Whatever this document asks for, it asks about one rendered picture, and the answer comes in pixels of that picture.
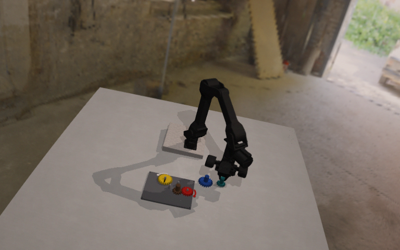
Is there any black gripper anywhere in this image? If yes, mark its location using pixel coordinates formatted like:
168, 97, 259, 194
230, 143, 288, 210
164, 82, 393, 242
205, 153, 248, 178

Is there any brown gear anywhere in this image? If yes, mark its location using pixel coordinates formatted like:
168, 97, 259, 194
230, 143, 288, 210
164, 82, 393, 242
172, 184, 182, 195

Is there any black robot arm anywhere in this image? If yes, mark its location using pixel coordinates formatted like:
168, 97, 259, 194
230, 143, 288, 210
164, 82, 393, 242
184, 78, 253, 178

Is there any yellow gear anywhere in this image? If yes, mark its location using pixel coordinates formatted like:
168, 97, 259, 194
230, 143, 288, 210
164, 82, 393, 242
158, 174, 173, 185

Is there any blue gear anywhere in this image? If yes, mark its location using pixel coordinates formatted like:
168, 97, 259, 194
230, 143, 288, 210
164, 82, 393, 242
198, 174, 213, 188

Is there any teal gear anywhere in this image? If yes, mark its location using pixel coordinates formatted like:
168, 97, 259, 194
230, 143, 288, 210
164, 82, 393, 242
217, 177, 225, 187

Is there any red gear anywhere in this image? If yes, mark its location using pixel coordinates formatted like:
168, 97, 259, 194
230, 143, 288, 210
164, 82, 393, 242
181, 187, 193, 197

